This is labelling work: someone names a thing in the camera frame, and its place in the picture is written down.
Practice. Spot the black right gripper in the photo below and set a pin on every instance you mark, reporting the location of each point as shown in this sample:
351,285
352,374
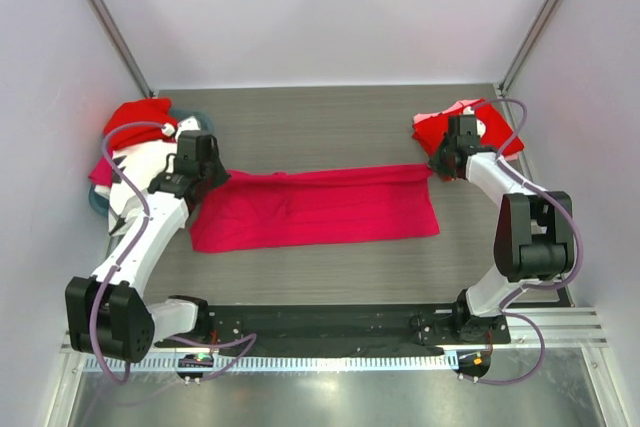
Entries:
439,162

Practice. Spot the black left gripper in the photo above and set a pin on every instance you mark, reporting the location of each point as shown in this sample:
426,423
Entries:
221,175

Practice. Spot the magenta pink t shirt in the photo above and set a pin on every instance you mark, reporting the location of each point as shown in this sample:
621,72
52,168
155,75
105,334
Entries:
255,211

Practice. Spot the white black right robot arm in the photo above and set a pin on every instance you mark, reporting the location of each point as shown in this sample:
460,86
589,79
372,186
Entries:
534,243

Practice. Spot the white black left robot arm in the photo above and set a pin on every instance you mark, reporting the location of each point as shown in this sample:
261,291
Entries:
106,314

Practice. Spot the folded red t shirt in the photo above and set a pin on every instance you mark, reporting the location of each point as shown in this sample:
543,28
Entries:
490,129

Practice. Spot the white black printed t shirt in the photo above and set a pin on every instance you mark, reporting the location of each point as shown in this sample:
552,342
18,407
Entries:
133,169

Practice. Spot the red t shirt in basket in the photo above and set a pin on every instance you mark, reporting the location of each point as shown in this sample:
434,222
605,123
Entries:
150,115

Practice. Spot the teal laundry basket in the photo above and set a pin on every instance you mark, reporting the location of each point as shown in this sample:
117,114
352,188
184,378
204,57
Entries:
98,196

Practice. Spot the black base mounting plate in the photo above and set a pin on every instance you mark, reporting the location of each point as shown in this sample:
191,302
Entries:
350,331

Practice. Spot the aluminium front rail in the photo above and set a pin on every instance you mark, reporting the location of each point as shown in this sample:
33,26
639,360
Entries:
557,327

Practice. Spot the right aluminium frame post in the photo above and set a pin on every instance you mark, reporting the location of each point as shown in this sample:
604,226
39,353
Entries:
541,21

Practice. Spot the aluminium frame post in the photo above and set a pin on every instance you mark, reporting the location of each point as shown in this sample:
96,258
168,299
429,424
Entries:
120,46
541,21

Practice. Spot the slotted white cable duct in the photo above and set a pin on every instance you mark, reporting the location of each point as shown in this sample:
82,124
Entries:
182,362

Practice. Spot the left aluminium frame post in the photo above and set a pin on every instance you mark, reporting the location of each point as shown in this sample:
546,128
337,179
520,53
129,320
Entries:
120,46

